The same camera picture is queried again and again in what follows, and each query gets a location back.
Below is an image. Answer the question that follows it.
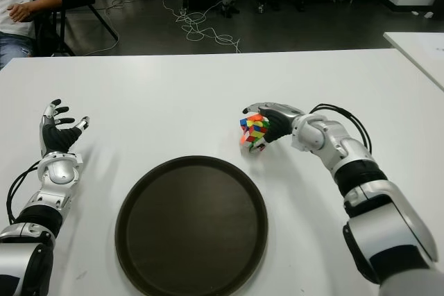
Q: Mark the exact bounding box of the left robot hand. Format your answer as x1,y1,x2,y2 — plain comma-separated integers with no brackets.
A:
40,98,91,157

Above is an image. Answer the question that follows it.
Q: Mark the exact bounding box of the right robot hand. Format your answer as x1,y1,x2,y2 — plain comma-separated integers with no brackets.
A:
241,101,306,153

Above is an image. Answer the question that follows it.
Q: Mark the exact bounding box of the multicoloured Rubik's cube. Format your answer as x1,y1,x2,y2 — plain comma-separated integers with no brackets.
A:
238,112,271,153

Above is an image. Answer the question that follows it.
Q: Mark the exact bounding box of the dark brown round plate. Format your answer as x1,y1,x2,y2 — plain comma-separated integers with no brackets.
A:
114,155,270,296

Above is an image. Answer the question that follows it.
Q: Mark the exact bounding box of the white side table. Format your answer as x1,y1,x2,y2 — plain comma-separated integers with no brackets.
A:
382,31,444,91

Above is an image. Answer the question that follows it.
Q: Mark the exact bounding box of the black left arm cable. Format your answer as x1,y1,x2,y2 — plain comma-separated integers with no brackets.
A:
7,162,42,224

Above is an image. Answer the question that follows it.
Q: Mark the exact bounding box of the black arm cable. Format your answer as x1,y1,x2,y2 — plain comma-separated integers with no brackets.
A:
7,162,42,224
309,103,373,157

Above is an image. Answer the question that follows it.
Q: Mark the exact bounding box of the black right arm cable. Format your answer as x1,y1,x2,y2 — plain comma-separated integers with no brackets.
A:
309,103,373,157

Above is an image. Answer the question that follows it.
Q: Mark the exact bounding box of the tangled white floor cable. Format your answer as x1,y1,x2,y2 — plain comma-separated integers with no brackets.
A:
162,0,241,53

